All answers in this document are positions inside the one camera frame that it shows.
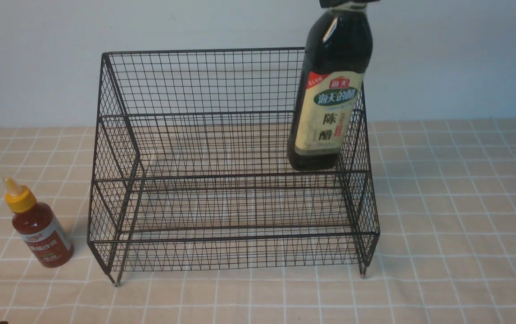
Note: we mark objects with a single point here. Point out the black wire mesh shelf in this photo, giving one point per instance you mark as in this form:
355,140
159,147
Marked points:
190,168

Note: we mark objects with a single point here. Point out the beige checked tablecloth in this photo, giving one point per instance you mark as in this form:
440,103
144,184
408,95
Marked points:
446,196

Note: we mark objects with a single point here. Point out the black gripper finger holding bottle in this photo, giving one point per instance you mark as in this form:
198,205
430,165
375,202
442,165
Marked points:
334,4

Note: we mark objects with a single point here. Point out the red sauce bottle yellow cap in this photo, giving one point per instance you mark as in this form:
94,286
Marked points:
37,225

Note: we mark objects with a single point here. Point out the dark vinegar bottle gold cap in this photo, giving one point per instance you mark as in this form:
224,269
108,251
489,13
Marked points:
336,56

